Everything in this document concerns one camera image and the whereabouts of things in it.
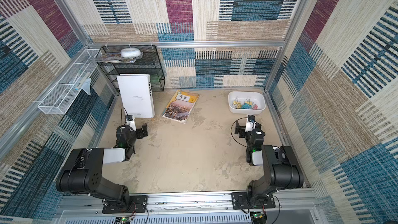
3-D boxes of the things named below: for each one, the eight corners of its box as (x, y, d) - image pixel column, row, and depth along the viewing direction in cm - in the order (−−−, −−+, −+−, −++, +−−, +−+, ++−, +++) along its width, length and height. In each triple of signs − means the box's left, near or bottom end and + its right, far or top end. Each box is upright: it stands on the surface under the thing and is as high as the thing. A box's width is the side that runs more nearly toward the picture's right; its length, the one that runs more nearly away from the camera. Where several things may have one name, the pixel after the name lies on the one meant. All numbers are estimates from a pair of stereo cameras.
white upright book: (129, 123, 104) (109, 92, 81) (135, 105, 113) (118, 73, 91) (156, 123, 104) (143, 92, 81) (159, 105, 113) (149, 73, 91)
